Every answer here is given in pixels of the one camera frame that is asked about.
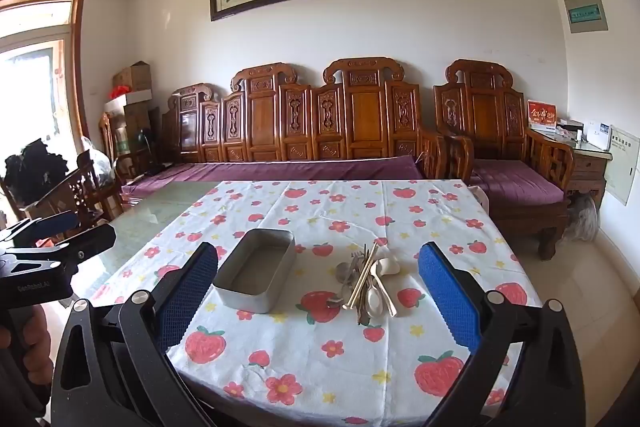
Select white plastic fork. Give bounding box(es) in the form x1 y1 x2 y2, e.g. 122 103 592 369
374 277 398 317

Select rectangular metal tray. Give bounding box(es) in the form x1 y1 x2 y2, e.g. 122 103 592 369
213 229 296 314

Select white plastic spoon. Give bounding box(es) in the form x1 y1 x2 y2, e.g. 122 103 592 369
366 277 385 319

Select metal fork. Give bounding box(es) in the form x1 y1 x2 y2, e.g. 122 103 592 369
350 248 373 325

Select wooden chopstick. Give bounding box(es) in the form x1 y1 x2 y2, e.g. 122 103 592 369
342 250 374 310
346 241 380 310

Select metal spoon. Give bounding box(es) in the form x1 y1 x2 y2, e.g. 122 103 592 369
326 258 361 309

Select white ceramic soup spoon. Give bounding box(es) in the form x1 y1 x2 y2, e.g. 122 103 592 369
373 257 401 277

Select person's left hand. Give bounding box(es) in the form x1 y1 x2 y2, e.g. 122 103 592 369
1 305 53 409

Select wooden chair left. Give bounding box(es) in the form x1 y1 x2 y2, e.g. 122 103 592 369
1 162 126 230

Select black clothing pile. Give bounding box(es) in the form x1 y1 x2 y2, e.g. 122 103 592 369
3 139 68 208

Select plastic bag on chair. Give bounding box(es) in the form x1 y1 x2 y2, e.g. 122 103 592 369
77 136 116 186

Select carved wooden armchair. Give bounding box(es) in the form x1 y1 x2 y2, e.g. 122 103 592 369
433 58 574 260

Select strawberry flower tablecloth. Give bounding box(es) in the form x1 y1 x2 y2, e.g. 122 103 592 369
88 180 539 426

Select stacked cardboard boxes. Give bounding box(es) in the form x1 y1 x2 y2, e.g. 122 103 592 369
99 61 154 161

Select wooden side table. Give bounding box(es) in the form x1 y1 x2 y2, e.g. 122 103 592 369
555 124 613 209

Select red desk calendar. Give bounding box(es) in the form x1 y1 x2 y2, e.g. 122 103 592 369
527 100 558 132

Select long carved wooden sofa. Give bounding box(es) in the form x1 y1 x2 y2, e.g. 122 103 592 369
122 57 450 202

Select white router box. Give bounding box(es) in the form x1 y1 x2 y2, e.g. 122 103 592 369
585 120 612 150

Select white wall distribution box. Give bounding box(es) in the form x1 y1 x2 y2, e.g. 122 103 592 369
605 126 639 205

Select grey wall electrical panel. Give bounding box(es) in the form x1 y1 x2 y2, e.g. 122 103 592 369
564 0 608 34

